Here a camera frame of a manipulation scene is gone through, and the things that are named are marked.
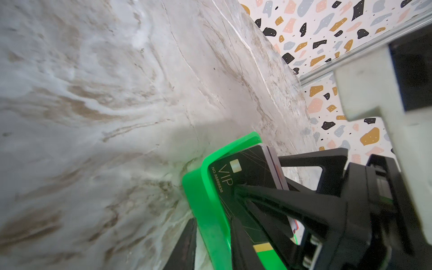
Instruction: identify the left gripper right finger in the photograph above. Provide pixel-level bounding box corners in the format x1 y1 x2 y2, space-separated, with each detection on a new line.
230 217 265 270

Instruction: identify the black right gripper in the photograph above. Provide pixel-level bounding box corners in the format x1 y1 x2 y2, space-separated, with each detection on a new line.
245 148 425 270

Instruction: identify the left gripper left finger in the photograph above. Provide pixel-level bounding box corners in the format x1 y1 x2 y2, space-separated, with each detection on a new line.
163 218 198 270

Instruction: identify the green plastic card tray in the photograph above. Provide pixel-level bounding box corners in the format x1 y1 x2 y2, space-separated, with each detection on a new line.
182 132 262 270

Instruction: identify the stack of cards in tray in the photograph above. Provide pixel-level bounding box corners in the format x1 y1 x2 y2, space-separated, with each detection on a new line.
259 144 299 238

